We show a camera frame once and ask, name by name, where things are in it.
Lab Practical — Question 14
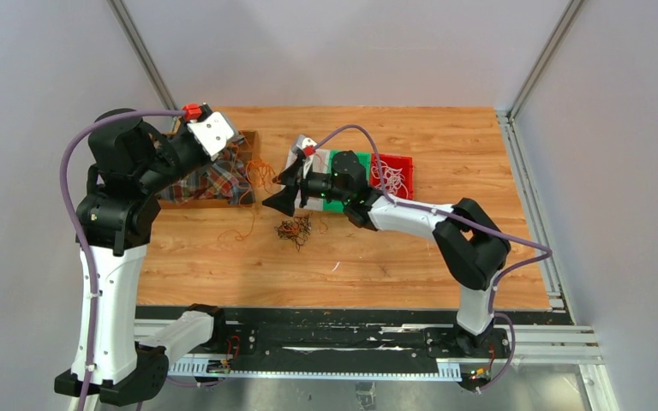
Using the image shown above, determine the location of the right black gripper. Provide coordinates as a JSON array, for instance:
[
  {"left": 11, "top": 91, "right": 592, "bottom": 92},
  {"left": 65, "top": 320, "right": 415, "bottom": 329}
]
[{"left": 263, "top": 160, "right": 350, "bottom": 218}]

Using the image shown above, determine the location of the cable bundle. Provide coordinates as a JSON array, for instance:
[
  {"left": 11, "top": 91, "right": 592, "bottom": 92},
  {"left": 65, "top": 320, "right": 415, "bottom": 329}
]
[{"left": 273, "top": 212, "right": 314, "bottom": 253}]

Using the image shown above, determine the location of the white cable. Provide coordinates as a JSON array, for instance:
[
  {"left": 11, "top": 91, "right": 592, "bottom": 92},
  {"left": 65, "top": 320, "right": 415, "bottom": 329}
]
[{"left": 369, "top": 158, "right": 409, "bottom": 197}]

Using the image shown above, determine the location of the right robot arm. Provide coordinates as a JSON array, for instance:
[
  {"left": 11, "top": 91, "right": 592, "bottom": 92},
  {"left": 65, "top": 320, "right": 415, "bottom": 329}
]
[{"left": 262, "top": 150, "right": 511, "bottom": 357}]

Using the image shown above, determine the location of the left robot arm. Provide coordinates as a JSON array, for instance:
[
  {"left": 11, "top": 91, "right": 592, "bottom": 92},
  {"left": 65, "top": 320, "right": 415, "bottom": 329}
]
[{"left": 54, "top": 104, "right": 240, "bottom": 410}]

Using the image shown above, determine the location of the white plastic bin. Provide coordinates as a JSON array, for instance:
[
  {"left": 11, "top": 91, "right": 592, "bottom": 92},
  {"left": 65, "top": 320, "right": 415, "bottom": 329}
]
[{"left": 284, "top": 149, "right": 332, "bottom": 211}]

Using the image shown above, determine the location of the plaid flannel shirt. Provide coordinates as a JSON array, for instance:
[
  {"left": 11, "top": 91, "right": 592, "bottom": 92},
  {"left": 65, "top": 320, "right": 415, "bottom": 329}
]
[{"left": 158, "top": 144, "right": 255, "bottom": 206}]

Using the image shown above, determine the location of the wooden tray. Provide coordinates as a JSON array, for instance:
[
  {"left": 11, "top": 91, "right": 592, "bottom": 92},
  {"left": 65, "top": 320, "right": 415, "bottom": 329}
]
[{"left": 157, "top": 130, "right": 260, "bottom": 209}]

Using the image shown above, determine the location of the red plastic bin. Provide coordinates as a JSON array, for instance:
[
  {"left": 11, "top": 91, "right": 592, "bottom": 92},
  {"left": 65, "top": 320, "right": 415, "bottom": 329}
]
[{"left": 369, "top": 153, "right": 414, "bottom": 200}]

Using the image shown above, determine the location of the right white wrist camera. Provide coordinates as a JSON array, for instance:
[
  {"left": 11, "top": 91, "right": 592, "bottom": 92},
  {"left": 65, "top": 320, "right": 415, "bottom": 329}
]
[{"left": 295, "top": 134, "right": 316, "bottom": 177}]

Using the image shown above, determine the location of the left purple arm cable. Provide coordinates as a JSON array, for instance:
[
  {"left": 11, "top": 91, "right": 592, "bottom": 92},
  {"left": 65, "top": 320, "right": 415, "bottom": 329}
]
[{"left": 59, "top": 104, "right": 202, "bottom": 411}]

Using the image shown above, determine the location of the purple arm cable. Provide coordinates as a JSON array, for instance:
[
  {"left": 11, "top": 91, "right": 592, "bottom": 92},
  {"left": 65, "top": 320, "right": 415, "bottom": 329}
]
[
  {"left": 59, "top": 104, "right": 202, "bottom": 411},
  {"left": 303, "top": 124, "right": 553, "bottom": 395}
]

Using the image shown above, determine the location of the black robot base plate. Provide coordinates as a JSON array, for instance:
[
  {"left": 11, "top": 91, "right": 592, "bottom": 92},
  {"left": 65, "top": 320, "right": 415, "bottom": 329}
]
[{"left": 130, "top": 306, "right": 535, "bottom": 376}]

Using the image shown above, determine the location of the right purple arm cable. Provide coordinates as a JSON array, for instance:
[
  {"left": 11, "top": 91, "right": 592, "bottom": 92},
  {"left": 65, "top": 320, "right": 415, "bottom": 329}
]
[{"left": 303, "top": 124, "right": 553, "bottom": 395}]

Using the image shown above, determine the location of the aluminium frame rail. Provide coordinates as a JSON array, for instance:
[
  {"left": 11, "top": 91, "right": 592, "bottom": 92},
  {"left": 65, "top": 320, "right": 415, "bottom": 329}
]
[{"left": 68, "top": 317, "right": 619, "bottom": 411}]

